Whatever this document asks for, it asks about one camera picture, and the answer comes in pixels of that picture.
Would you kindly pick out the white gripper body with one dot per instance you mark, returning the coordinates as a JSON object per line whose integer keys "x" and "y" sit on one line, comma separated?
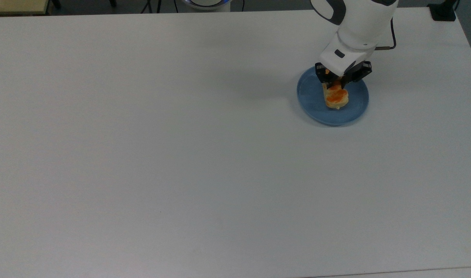
{"x": 341, "y": 58}

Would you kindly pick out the blue plastic plate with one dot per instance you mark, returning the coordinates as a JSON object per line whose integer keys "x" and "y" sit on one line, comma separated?
{"x": 331, "y": 116}

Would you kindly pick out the wooden desk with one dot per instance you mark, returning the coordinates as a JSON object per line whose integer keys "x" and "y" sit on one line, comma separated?
{"x": 17, "y": 5}

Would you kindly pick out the black table clamp block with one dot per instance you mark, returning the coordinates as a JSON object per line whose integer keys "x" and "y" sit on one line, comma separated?
{"x": 443, "y": 11}

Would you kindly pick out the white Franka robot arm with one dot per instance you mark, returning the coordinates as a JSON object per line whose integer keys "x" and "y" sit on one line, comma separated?
{"x": 366, "y": 19}

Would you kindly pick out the black tripod legs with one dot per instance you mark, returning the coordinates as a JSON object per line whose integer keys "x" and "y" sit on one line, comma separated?
{"x": 152, "y": 5}

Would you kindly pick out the yellow bread with orange topping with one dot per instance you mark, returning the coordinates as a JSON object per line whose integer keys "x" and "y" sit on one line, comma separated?
{"x": 336, "y": 98}

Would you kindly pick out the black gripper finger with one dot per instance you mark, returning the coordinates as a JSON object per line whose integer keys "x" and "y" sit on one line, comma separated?
{"x": 322, "y": 74}
{"x": 359, "y": 71}

